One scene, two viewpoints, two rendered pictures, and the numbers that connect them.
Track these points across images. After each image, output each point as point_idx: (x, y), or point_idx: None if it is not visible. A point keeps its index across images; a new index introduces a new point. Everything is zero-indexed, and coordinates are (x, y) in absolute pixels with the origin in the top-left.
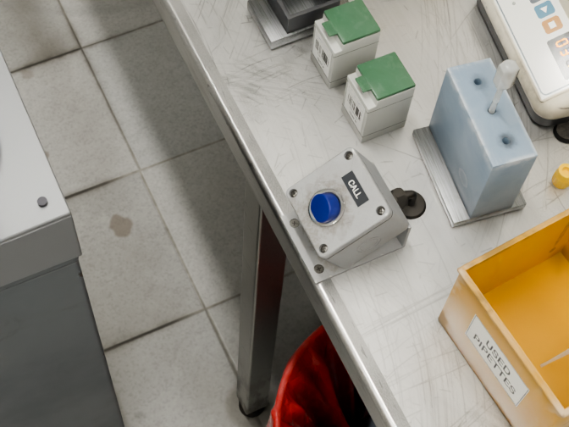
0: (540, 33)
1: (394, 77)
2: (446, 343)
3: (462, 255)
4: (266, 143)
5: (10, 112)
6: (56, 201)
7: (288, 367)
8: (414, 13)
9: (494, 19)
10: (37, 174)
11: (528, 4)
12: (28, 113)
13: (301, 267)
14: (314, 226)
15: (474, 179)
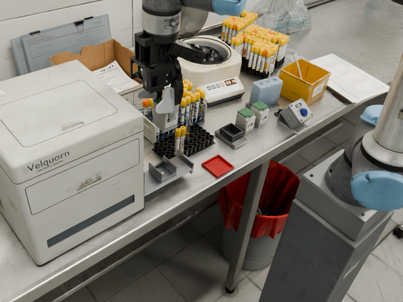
0: (224, 87)
1: (259, 103)
2: (309, 107)
3: (285, 106)
4: (277, 139)
5: (325, 165)
6: (342, 151)
7: (263, 216)
8: (217, 117)
9: (219, 97)
10: (337, 156)
11: (216, 88)
12: (322, 161)
13: (305, 132)
14: (307, 115)
15: (277, 93)
